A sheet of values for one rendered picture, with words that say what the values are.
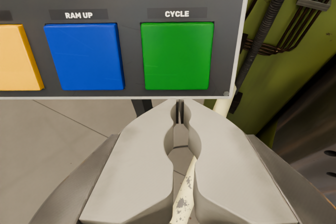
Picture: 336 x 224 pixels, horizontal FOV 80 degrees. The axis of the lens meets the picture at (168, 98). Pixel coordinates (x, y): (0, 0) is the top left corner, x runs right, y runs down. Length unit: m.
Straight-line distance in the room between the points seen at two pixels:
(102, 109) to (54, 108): 0.32
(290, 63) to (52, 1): 0.53
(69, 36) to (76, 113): 1.24
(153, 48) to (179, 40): 0.03
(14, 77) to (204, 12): 0.23
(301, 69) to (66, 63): 0.54
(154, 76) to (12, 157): 1.37
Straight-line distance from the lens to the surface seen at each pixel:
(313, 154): 0.55
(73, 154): 1.35
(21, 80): 0.29
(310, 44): 0.57
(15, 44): 0.27
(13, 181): 1.48
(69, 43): 0.24
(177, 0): 0.22
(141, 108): 0.56
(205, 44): 0.22
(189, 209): 0.54
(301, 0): 0.49
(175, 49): 0.22
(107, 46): 0.23
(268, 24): 0.51
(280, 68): 0.63
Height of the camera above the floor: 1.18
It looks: 59 degrees down
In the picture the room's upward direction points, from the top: 3 degrees counter-clockwise
